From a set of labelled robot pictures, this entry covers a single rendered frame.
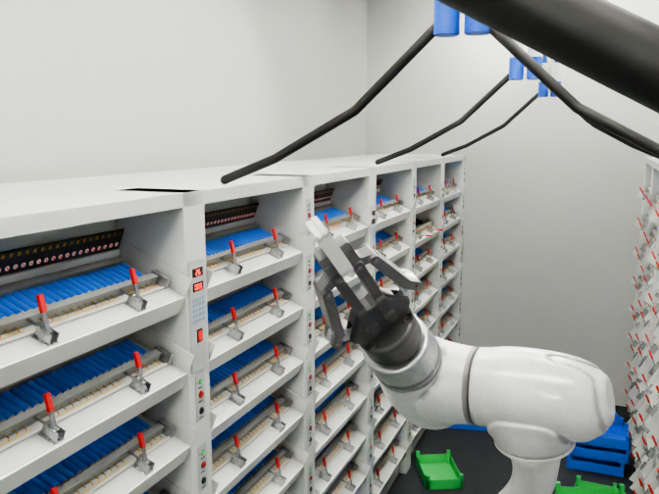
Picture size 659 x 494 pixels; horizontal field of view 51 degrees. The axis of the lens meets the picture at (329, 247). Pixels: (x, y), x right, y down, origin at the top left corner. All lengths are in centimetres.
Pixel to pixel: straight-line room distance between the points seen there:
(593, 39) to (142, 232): 154
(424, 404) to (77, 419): 81
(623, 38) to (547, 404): 65
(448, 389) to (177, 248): 95
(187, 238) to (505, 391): 100
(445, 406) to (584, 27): 70
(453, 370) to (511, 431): 10
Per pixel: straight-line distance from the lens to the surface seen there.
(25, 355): 133
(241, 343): 196
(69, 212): 136
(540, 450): 90
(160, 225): 169
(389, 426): 373
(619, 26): 26
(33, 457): 139
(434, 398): 89
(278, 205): 231
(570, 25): 26
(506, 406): 87
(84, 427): 148
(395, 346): 81
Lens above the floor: 186
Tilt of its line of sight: 9 degrees down
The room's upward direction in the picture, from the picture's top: straight up
